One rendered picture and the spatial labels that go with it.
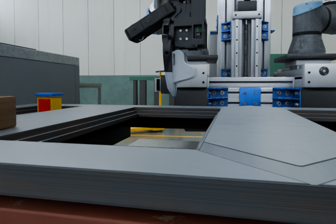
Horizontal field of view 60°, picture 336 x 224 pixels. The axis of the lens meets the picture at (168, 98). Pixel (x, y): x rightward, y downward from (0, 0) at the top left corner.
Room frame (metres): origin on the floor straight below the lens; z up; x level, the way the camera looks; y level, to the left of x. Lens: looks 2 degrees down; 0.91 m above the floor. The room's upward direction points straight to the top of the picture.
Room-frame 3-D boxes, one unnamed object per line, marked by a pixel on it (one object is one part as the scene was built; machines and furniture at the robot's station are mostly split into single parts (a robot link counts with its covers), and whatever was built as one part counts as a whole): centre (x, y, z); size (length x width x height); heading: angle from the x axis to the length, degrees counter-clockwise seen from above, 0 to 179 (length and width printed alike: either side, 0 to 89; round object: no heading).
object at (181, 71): (0.58, -0.03, 0.93); 0.06 x 0.03 x 0.09; 77
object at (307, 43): (1.28, -0.60, 1.09); 0.15 x 0.15 x 0.10
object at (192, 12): (0.59, -0.03, 1.04); 0.09 x 0.08 x 0.12; 77
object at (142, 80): (8.29, 0.29, 0.58); 1.60 x 0.60 x 1.17; 79
